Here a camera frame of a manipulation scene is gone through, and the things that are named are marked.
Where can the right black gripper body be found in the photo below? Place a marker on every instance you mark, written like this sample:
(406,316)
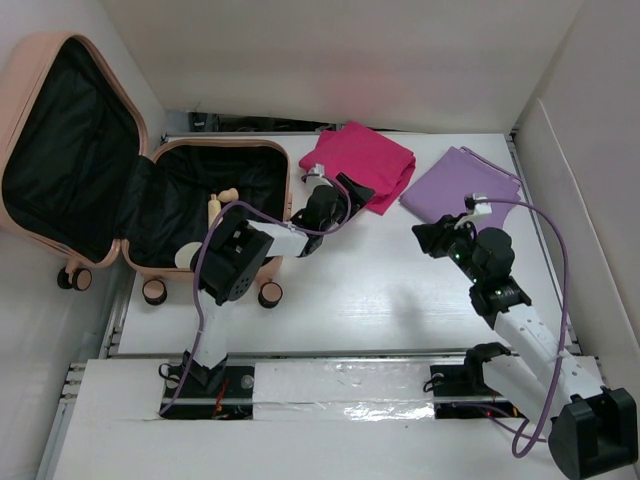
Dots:
(459,246)

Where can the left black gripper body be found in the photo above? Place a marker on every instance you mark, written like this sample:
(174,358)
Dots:
(339,211)

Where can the magenta cloth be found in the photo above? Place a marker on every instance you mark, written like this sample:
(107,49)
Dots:
(366,157)

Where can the purple cloth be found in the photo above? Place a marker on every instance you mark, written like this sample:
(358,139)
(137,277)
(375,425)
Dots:
(459,173)

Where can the gold cosmetic tube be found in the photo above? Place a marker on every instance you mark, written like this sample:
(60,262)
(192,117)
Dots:
(214,208)

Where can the pink hard-shell suitcase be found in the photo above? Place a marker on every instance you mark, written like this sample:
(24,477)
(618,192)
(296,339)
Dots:
(78,176)

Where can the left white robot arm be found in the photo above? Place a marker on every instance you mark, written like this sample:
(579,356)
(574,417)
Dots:
(239,243)

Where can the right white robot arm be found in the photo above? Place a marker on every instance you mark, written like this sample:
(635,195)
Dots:
(589,428)

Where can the small beige bottle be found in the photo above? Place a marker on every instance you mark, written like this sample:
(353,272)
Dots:
(226,196)

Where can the beige round jar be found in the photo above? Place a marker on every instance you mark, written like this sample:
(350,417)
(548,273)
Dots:
(185,255)

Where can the background electronics box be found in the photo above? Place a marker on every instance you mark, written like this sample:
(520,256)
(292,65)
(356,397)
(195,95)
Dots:
(197,121)

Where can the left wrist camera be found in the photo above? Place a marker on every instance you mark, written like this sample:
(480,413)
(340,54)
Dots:
(315,177)

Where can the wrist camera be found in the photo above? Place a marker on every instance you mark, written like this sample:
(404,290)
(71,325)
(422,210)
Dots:
(477,210)
(315,177)

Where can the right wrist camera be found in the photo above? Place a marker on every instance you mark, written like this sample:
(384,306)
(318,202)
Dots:
(477,210)

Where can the aluminium rail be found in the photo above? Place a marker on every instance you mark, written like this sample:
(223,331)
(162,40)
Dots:
(319,381)

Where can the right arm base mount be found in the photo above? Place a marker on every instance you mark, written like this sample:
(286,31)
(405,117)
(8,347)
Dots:
(459,391)

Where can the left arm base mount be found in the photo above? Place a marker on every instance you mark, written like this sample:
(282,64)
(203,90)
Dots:
(224,392)

